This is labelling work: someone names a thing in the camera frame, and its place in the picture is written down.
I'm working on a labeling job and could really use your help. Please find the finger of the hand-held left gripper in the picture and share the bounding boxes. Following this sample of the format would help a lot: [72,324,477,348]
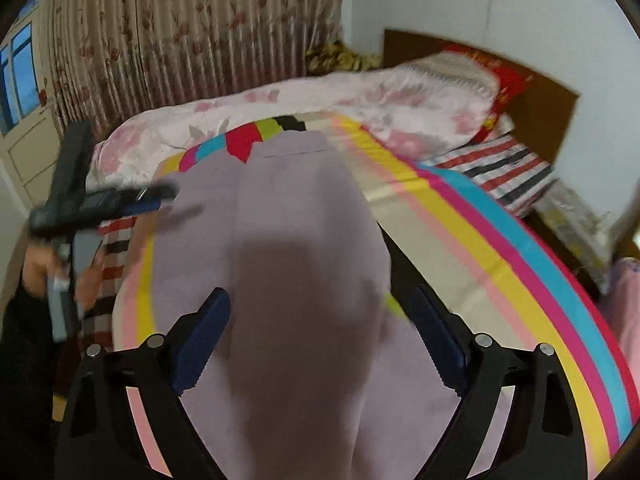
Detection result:
[107,181,182,217]

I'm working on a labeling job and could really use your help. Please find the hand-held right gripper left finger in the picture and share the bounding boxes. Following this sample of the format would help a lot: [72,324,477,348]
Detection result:
[55,287,232,480]

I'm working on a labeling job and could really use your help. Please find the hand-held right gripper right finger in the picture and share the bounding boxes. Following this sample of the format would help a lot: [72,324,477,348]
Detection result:
[395,284,588,480]

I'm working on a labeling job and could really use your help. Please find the lilac pants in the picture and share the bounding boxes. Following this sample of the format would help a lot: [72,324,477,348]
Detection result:
[150,130,516,480]

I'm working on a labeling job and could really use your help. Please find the person's left hand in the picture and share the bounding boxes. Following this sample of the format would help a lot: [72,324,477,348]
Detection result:
[20,242,106,322]

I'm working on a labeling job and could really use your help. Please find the red black plaid cloth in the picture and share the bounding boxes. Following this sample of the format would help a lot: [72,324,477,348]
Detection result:
[55,215,146,396]

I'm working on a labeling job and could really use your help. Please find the rainbow striped bed sheet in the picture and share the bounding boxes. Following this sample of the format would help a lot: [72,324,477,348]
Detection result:
[112,115,640,480]

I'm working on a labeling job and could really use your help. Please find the white door with window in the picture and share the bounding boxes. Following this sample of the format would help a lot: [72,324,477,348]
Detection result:
[0,0,66,216]

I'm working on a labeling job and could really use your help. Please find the patterned cloth by headboard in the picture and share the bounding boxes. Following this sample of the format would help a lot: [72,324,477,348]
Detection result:
[532,180,621,286]

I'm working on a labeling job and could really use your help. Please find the floral striped curtain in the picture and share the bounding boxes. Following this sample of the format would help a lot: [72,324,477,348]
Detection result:
[42,0,348,136]

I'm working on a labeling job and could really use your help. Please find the red black striped bedding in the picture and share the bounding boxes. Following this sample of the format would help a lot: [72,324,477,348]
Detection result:
[420,135,556,216]

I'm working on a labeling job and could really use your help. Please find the pink cloth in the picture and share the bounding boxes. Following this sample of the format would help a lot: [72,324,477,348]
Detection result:
[602,255,640,336]

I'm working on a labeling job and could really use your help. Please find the pink floral quilt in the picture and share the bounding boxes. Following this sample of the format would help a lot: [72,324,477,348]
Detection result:
[85,52,501,196]

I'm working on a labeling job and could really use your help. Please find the yellow black patterned cloth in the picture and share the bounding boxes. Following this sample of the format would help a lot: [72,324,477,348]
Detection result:
[305,40,383,76]

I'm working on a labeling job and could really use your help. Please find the wooden headboard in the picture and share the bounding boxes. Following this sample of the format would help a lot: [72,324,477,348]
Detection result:
[382,27,583,166]

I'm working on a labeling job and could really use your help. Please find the red pillow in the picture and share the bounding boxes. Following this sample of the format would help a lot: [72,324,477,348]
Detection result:
[442,44,533,143]

